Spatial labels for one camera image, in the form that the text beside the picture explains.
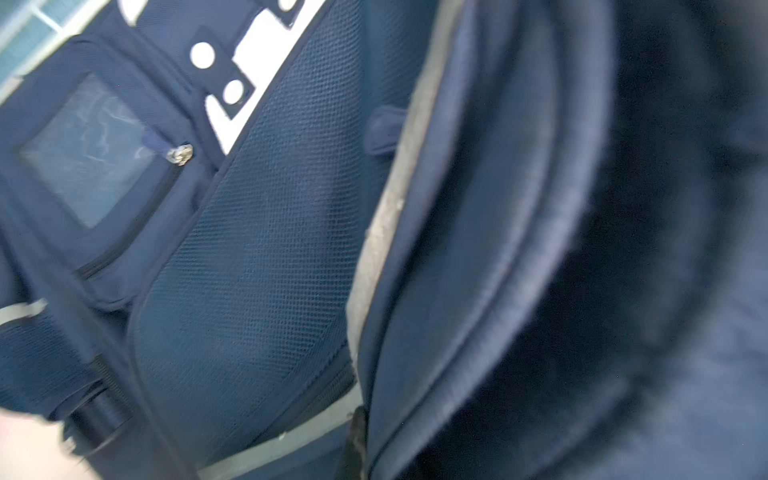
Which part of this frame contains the navy blue student backpack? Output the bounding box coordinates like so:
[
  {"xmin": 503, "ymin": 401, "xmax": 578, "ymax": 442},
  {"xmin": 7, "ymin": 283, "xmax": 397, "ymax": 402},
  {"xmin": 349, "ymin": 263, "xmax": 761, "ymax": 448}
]
[{"xmin": 1, "ymin": 1, "xmax": 767, "ymax": 479}]

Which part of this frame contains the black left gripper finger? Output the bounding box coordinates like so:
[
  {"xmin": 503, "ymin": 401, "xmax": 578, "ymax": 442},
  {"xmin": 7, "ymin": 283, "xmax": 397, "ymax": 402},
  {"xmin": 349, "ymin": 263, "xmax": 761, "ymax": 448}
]
[{"xmin": 335, "ymin": 406, "xmax": 368, "ymax": 480}]

